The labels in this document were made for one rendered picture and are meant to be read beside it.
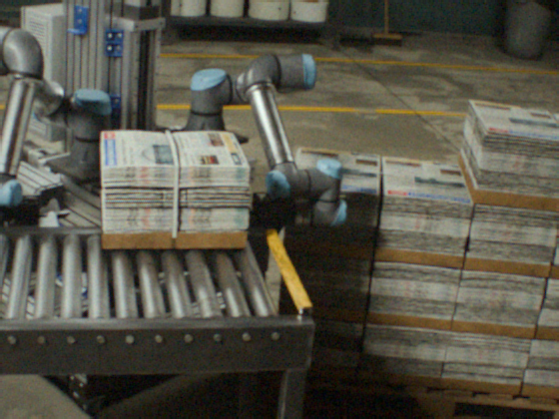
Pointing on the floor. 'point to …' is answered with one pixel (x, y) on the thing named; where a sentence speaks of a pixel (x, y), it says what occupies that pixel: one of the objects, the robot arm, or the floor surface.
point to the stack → (426, 288)
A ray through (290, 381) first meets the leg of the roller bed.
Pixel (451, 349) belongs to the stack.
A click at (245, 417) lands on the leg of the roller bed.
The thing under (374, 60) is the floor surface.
